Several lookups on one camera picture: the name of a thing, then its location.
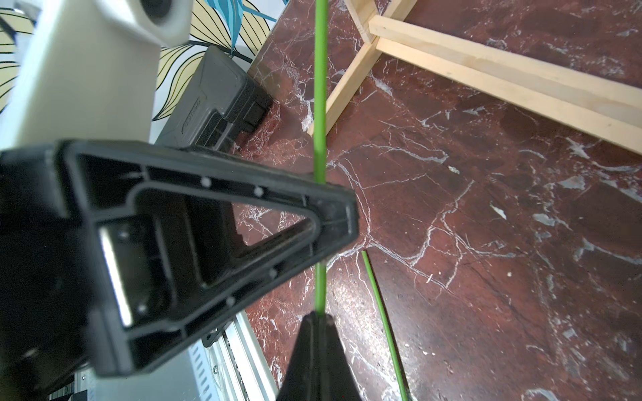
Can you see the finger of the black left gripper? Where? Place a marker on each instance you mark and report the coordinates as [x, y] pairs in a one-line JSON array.
[[103, 172], [183, 254]]

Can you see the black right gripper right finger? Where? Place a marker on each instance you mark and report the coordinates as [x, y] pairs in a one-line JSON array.
[[336, 381]]

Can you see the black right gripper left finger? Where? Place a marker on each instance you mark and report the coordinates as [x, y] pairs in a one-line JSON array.
[[302, 378]]

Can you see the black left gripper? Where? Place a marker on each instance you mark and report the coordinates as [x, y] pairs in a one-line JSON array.
[[57, 305]]

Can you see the yellow tulip flower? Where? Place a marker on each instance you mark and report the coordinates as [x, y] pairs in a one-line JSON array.
[[390, 339]]

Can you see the pink tulip flower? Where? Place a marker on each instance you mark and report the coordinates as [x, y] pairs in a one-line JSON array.
[[320, 90]]

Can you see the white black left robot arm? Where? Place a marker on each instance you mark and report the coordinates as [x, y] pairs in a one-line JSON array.
[[220, 102]]

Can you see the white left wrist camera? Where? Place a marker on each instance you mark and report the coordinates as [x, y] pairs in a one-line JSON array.
[[86, 69]]

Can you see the wooden clothes rack frame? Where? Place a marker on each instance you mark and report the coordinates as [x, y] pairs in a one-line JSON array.
[[605, 109]]

